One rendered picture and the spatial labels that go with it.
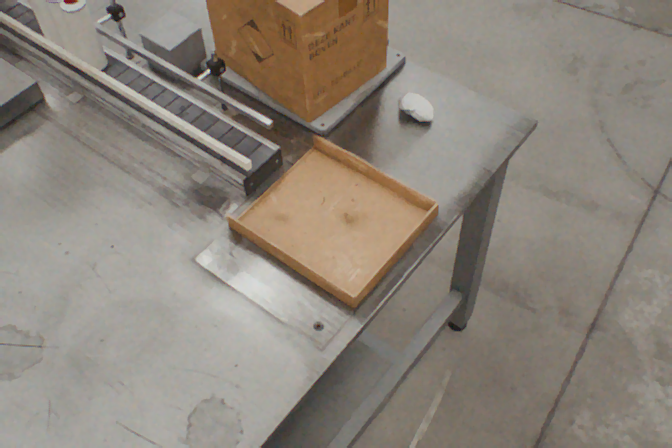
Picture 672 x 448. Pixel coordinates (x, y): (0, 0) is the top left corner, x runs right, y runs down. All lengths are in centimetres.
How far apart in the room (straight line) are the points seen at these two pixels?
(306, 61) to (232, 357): 57
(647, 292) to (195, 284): 152
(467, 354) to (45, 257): 124
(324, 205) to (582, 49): 194
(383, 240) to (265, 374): 33
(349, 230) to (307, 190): 13
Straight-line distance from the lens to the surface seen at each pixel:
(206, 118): 152
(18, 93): 170
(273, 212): 139
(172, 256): 137
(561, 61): 307
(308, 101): 147
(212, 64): 150
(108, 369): 128
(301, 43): 138
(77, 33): 163
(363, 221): 136
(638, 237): 254
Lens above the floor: 192
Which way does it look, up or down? 52 degrees down
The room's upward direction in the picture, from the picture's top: 3 degrees counter-clockwise
